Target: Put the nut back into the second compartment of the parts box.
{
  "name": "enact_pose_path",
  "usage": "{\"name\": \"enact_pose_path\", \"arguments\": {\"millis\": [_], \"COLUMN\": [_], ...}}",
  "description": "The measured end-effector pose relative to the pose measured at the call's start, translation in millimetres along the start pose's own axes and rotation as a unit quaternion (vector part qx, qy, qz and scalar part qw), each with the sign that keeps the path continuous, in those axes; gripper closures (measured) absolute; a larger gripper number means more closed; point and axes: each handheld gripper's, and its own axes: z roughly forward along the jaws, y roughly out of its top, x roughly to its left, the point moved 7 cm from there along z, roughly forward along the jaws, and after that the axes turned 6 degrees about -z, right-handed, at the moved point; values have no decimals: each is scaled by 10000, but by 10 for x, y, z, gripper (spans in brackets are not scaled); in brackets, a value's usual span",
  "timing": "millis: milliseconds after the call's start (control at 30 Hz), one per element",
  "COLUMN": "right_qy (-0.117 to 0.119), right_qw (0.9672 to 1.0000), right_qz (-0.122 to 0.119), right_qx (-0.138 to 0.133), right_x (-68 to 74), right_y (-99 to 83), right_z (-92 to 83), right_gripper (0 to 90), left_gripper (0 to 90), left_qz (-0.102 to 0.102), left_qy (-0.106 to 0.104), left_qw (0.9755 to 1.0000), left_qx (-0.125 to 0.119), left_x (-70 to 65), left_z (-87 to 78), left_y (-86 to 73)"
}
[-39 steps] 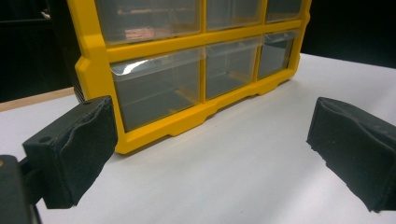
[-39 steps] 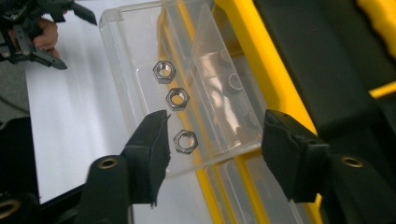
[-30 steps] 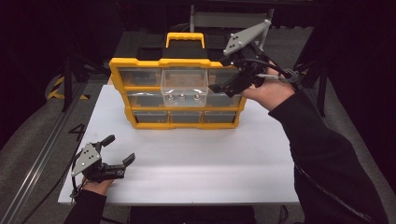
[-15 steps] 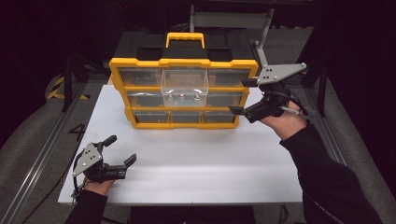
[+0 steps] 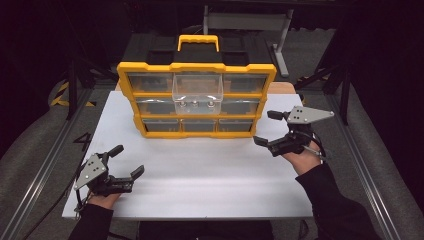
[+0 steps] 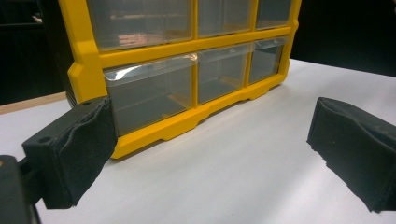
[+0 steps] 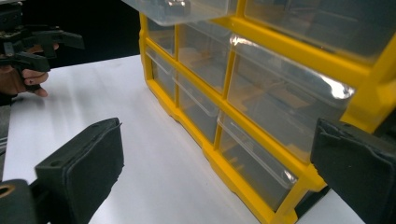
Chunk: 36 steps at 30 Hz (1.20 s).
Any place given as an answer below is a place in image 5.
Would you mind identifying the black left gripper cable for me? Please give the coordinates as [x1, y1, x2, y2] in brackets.
[74, 159, 94, 219]

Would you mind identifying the yellow black organizer case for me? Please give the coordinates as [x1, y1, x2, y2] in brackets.
[116, 34, 278, 140]

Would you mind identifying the person's right hand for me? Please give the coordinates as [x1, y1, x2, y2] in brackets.
[286, 141, 324, 176]

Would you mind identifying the clear plastic drawer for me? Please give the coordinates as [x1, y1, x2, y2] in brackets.
[171, 72, 224, 116]

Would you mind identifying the person's dark clothed lap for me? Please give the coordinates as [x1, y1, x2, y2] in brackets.
[138, 219, 275, 240]

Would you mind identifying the yellow black hazard tape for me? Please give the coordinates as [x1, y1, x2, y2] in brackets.
[49, 81, 98, 108]

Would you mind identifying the grey metal stand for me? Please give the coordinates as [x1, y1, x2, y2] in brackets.
[202, 4, 295, 78]

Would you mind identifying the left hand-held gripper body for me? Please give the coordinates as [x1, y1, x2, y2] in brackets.
[73, 151, 135, 198]

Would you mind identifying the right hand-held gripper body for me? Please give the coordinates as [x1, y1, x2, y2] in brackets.
[270, 105, 335, 158]

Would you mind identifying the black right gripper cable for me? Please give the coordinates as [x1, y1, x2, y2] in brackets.
[294, 130, 327, 165]

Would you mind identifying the black tripod stand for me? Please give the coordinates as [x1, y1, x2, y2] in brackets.
[294, 61, 351, 126]
[64, 59, 119, 121]

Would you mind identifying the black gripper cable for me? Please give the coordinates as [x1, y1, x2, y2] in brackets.
[294, 130, 327, 165]
[74, 159, 94, 219]

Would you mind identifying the aluminium floor rail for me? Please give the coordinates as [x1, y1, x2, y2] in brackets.
[0, 89, 98, 240]
[326, 94, 403, 240]

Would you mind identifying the person's left hand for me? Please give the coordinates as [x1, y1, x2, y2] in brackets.
[87, 193, 122, 210]

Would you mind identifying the set of closed clear drawers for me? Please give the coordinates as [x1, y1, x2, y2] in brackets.
[127, 71, 269, 133]

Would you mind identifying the long black floor cable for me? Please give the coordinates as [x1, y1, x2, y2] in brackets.
[20, 166, 83, 240]

